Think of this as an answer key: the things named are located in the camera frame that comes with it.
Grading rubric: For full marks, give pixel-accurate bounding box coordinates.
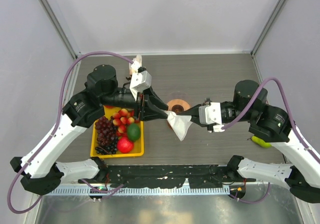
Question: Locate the round wooden dripper stand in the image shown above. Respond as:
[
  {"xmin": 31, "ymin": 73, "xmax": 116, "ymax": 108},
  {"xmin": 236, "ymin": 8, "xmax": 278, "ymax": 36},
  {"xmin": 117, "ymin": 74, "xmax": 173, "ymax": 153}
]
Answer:
[{"xmin": 167, "ymin": 98, "xmax": 191, "ymax": 113}]

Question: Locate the yellow plastic fruit tray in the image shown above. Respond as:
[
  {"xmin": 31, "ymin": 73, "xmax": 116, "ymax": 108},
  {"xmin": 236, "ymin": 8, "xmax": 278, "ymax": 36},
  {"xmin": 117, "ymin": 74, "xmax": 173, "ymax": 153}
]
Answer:
[{"xmin": 90, "ymin": 106, "xmax": 145, "ymax": 159}]

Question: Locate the white perforated cable rail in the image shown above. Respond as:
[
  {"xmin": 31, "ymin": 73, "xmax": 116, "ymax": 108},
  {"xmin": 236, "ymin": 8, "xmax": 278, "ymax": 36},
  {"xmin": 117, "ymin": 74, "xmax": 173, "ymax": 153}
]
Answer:
[{"xmin": 47, "ymin": 184, "xmax": 230, "ymax": 197}]

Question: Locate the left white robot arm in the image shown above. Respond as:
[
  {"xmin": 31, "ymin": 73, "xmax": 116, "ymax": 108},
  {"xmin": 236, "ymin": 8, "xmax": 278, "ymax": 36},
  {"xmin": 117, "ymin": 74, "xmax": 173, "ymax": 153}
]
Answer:
[{"xmin": 10, "ymin": 65, "xmax": 169, "ymax": 196}]

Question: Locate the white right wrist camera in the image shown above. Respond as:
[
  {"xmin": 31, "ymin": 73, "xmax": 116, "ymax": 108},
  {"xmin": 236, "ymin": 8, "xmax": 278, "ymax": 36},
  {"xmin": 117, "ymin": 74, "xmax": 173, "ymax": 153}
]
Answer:
[{"xmin": 198, "ymin": 101, "xmax": 233, "ymax": 134}]

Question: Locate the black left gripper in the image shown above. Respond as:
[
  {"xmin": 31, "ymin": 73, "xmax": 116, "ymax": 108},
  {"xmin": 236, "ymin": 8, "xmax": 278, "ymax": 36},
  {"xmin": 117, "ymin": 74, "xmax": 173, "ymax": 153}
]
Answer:
[{"xmin": 100, "ymin": 84, "xmax": 169, "ymax": 121}]

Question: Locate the green lime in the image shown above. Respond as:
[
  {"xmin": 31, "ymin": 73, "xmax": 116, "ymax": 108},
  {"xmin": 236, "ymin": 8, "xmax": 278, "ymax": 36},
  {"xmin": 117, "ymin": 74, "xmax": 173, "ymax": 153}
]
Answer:
[{"xmin": 126, "ymin": 123, "xmax": 141, "ymax": 142}]

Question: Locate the green pear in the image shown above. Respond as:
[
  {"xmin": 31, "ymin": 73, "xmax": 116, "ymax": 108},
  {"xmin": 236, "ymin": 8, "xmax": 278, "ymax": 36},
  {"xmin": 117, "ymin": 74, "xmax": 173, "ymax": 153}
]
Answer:
[{"xmin": 248, "ymin": 135, "xmax": 272, "ymax": 149}]

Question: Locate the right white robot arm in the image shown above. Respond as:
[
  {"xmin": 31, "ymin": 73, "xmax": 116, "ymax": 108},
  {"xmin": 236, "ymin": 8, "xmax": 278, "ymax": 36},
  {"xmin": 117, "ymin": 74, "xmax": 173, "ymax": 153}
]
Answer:
[{"xmin": 178, "ymin": 80, "xmax": 320, "ymax": 204}]

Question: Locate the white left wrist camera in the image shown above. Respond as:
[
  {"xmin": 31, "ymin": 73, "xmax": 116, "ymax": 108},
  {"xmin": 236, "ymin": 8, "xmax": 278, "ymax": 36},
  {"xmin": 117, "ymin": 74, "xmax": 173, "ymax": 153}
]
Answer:
[{"xmin": 129, "ymin": 70, "xmax": 152, "ymax": 101}]

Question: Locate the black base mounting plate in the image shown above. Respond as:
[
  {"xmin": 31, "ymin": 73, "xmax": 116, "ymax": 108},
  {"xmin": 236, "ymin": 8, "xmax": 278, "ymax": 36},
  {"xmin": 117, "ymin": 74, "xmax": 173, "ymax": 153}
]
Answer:
[{"xmin": 86, "ymin": 164, "xmax": 245, "ymax": 189}]

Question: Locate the red apple front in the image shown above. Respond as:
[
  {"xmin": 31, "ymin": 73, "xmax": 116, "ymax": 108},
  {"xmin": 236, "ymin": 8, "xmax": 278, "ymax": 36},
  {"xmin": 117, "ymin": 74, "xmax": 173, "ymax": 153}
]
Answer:
[{"xmin": 117, "ymin": 136, "xmax": 134, "ymax": 154}]

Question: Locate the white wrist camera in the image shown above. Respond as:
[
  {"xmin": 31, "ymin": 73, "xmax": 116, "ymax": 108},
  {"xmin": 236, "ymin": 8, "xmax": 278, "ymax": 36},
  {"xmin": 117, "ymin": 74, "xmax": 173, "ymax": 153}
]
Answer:
[
  {"xmin": 198, "ymin": 101, "xmax": 233, "ymax": 134},
  {"xmin": 129, "ymin": 70, "xmax": 152, "ymax": 101}
]

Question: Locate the dark purple grape bunch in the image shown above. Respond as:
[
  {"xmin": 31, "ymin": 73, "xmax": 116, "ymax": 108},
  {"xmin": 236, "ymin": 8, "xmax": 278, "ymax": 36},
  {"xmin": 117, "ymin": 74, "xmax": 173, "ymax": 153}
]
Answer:
[{"xmin": 94, "ymin": 116, "xmax": 119, "ymax": 155}]

